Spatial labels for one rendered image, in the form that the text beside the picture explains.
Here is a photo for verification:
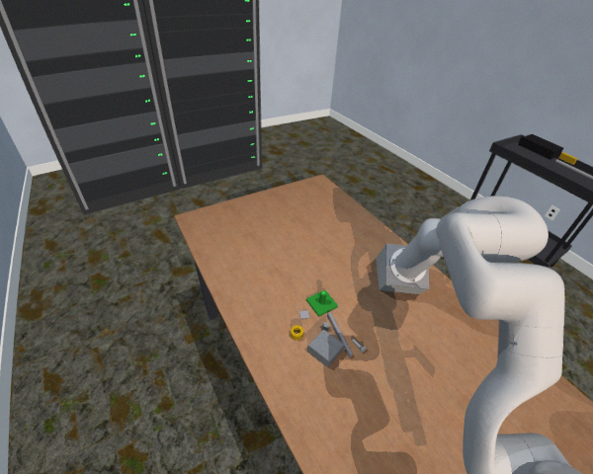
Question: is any green square plate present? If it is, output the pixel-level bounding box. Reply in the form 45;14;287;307
306;290;338;317

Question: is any yellow round nut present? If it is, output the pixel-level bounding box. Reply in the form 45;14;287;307
291;325;303;341

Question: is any grey long flat bar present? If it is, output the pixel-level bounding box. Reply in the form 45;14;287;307
327;312;353;357

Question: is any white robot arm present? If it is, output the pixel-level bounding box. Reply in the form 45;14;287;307
389;196;582;474

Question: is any grey bolt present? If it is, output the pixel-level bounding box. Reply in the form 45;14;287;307
352;339;366;353

